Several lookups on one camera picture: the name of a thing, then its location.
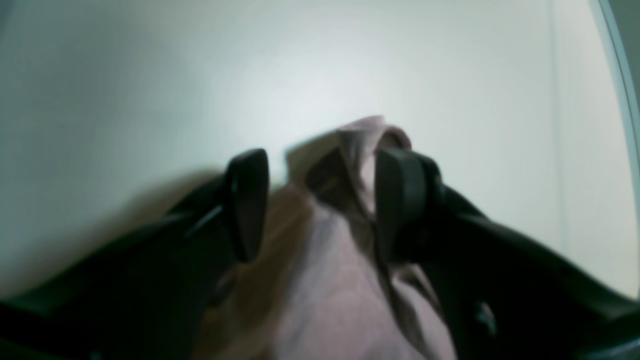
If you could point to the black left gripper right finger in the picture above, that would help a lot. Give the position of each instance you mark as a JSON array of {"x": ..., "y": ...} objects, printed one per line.
[{"x": 503, "y": 295}]

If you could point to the mauve t-shirt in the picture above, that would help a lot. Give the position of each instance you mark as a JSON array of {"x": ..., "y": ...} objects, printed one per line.
[{"x": 319, "y": 290}]

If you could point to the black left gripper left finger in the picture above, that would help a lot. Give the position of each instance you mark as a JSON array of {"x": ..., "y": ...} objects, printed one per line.
[{"x": 143, "y": 296}]

